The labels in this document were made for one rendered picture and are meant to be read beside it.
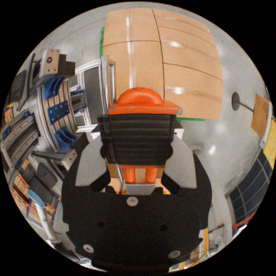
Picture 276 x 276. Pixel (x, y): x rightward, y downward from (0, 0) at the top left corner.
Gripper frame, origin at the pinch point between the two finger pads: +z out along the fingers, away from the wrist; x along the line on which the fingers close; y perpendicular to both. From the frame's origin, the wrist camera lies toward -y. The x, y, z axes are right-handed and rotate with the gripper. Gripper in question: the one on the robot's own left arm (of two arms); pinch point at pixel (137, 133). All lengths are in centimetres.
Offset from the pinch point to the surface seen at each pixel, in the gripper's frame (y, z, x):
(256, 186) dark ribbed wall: 428, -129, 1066
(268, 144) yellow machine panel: 49, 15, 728
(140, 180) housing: 10.1, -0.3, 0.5
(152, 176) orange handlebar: 8.3, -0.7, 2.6
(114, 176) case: 29.4, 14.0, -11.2
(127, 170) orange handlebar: 6.4, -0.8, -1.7
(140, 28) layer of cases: -59, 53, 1
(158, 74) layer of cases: -15, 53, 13
